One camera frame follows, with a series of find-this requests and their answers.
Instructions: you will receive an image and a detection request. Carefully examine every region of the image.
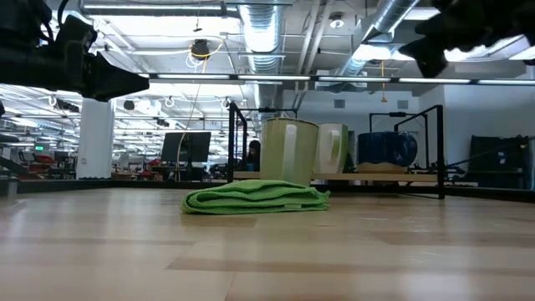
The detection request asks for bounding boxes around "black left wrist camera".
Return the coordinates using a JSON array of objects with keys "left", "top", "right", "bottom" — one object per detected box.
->
[{"left": 53, "top": 14, "right": 99, "bottom": 55}]

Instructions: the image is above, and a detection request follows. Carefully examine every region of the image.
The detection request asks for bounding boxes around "black ceiling cable reel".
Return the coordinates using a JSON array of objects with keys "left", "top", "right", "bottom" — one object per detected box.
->
[{"left": 190, "top": 38, "right": 211, "bottom": 61}]

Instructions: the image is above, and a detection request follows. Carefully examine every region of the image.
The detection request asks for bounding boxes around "black storage cabinet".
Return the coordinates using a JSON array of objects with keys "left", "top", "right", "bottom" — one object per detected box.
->
[{"left": 467, "top": 134, "right": 532, "bottom": 190}]

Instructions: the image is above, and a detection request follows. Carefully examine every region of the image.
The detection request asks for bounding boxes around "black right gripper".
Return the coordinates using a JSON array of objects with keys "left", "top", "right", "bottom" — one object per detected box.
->
[{"left": 398, "top": 0, "right": 513, "bottom": 79}]

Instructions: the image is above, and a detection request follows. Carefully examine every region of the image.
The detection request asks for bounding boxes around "wide silver ventilation duct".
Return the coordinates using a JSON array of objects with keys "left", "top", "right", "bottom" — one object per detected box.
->
[{"left": 237, "top": 3, "right": 285, "bottom": 126}]

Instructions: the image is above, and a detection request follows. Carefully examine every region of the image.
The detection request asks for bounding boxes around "blue mug tan base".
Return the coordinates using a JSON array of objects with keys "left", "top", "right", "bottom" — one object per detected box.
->
[{"left": 357, "top": 130, "right": 419, "bottom": 174}]

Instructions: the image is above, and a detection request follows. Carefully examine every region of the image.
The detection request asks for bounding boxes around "black frame wooden shelf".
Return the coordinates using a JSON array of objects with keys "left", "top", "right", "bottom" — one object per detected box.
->
[{"left": 227, "top": 101, "right": 446, "bottom": 201}]

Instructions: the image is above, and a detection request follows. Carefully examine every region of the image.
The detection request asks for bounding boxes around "large pale green mug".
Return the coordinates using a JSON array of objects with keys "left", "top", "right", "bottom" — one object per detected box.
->
[{"left": 259, "top": 117, "right": 320, "bottom": 187}]

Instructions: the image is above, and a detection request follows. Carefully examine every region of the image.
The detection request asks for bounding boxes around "black table edge rail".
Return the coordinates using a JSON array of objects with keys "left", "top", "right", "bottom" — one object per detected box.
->
[{"left": 0, "top": 178, "right": 535, "bottom": 204}]

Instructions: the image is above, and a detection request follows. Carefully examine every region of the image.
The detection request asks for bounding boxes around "yellow hanging cord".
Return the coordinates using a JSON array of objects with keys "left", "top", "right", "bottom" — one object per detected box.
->
[{"left": 380, "top": 60, "right": 388, "bottom": 104}]

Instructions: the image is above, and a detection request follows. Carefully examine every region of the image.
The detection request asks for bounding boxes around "black monitor on stand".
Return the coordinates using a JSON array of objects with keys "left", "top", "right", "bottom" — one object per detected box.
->
[{"left": 160, "top": 131, "right": 212, "bottom": 165}]

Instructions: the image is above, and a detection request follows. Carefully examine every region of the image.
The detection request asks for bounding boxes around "long LED light bar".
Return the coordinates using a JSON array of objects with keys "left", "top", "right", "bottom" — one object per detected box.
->
[{"left": 140, "top": 72, "right": 535, "bottom": 86}]

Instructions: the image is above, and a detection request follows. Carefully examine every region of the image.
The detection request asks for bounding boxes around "slanted silver ventilation duct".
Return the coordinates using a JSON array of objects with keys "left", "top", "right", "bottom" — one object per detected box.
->
[{"left": 332, "top": 0, "right": 421, "bottom": 89}]

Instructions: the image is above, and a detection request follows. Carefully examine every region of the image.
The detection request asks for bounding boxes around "white and green mug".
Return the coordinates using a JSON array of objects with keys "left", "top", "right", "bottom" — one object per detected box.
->
[{"left": 313, "top": 122, "right": 349, "bottom": 174}]

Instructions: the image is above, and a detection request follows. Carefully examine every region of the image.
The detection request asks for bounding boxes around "red bin storage rack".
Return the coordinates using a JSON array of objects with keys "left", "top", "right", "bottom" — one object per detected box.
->
[{"left": 18, "top": 154, "right": 56, "bottom": 179}]

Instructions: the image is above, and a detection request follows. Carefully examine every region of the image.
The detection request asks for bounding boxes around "yellow extension cable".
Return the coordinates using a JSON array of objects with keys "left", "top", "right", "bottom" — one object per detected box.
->
[{"left": 174, "top": 39, "right": 226, "bottom": 181}]

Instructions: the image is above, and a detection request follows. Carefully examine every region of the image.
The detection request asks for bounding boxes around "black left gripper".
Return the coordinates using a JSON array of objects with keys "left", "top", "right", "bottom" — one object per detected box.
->
[{"left": 39, "top": 41, "right": 150, "bottom": 103}]

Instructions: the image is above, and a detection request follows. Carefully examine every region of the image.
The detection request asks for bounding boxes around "green microfibre cloth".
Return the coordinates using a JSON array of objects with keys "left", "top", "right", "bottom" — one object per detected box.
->
[{"left": 180, "top": 179, "right": 331, "bottom": 216}]

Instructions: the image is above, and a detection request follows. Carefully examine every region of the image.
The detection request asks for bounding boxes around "white square pillar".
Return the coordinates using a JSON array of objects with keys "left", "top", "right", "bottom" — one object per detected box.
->
[{"left": 75, "top": 98, "right": 115, "bottom": 181}]

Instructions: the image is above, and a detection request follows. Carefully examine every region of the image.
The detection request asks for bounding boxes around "person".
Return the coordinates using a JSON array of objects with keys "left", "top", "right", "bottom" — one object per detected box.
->
[{"left": 245, "top": 139, "right": 262, "bottom": 173}]

